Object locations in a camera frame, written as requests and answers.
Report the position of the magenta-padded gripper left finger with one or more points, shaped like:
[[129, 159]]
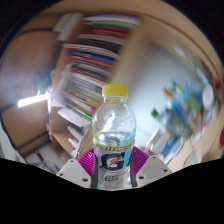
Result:
[[71, 172]]

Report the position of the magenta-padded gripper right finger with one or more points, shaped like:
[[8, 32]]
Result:
[[154, 170]]

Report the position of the clear drink bottle yellow cap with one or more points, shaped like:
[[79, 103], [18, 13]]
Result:
[[113, 126]]

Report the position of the ceiling light tube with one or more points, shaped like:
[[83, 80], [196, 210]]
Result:
[[33, 100]]

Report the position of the wooden shelf unit with books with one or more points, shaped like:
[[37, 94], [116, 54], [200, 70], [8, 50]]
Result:
[[93, 60]]

